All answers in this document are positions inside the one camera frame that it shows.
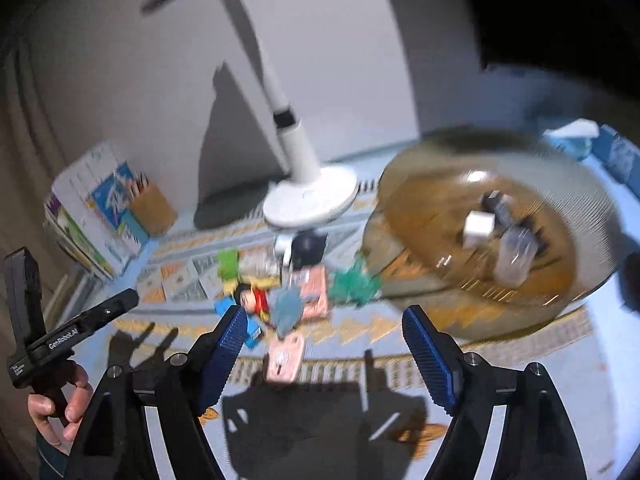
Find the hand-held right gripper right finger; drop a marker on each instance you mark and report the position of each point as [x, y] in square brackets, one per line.
[430, 355]

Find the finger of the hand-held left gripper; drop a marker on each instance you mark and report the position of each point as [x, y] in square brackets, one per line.
[112, 305]

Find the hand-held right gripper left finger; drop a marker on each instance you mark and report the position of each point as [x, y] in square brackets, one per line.
[225, 355]

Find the blue toy block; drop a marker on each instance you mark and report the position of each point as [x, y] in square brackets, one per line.
[223, 306]

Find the pink mini fan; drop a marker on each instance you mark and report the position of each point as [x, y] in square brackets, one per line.
[285, 357]

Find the red yellow toy figure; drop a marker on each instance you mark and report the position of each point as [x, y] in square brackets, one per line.
[255, 302]

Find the grey-blue toy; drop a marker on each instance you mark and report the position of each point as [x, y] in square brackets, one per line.
[289, 310]

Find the green toy block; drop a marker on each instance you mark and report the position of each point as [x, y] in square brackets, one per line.
[228, 265]

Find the teal toy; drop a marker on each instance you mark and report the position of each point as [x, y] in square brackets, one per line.
[352, 282]

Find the pink case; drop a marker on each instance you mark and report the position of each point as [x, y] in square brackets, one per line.
[312, 292]

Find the silver clip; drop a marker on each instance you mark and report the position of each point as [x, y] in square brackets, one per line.
[282, 250]

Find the small clear bottle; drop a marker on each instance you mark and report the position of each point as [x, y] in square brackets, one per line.
[512, 257]

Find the white cube charger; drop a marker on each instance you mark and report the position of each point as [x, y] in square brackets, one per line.
[478, 230]

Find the black square box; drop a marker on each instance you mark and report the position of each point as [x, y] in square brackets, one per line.
[309, 250]

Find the brown glass bowl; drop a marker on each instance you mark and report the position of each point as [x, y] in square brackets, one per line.
[425, 200]

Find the black adapter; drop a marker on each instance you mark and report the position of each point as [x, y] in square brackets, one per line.
[495, 205]

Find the person's left hand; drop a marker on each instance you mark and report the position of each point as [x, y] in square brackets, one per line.
[75, 395]

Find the clear white packet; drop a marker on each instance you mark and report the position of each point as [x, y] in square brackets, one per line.
[257, 265]

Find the patterned table mat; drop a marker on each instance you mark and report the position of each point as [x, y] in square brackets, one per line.
[320, 330]

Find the brown pencil holder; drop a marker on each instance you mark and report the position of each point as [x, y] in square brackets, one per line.
[152, 210]

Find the stack of books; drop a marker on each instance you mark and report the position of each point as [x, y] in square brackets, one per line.
[85, 200]

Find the dark object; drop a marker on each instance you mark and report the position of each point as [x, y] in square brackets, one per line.
[631, 282]

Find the white desk lamp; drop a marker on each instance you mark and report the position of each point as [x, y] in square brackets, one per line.
[300, 150]

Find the blue tissue box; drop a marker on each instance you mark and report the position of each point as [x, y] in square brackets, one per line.
[575, 135]

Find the blue printed box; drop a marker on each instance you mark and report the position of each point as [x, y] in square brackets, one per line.
[617, 152]

